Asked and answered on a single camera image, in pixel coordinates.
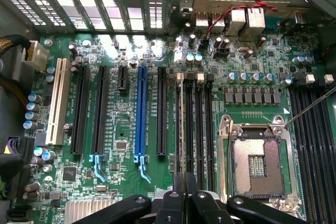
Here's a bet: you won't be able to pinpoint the white power connector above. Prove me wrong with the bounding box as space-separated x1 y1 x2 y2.
22 39 50 73

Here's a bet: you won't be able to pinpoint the silver CPU socket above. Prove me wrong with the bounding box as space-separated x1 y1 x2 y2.
217 113 301 214

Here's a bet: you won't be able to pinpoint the black RAM slot white latches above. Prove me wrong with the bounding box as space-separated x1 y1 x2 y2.
320 73 336 156
195 73 206 190
299 73 333 224
174 71 186 174

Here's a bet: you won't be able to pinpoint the white expansion slot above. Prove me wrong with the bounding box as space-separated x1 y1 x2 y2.
45 58 72 146

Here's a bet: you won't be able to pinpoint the silver finned heat sink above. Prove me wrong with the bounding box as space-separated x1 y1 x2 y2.
64 199 120 224

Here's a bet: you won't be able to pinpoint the black expansion slot blue clip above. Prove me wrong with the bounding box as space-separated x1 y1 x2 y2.
88 65 111 184

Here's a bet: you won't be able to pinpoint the short black expansion slot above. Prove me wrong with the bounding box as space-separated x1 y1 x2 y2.
117 66 130 94

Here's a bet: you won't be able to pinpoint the black sleeved power cable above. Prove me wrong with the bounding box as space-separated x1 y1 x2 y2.
0 34 32 57
0 73 29 108

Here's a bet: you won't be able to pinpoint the green motherboard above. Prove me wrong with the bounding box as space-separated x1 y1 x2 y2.
10 32 336 224

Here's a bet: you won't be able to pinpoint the black power connector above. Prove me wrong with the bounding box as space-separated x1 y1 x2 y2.
0 136 36 201

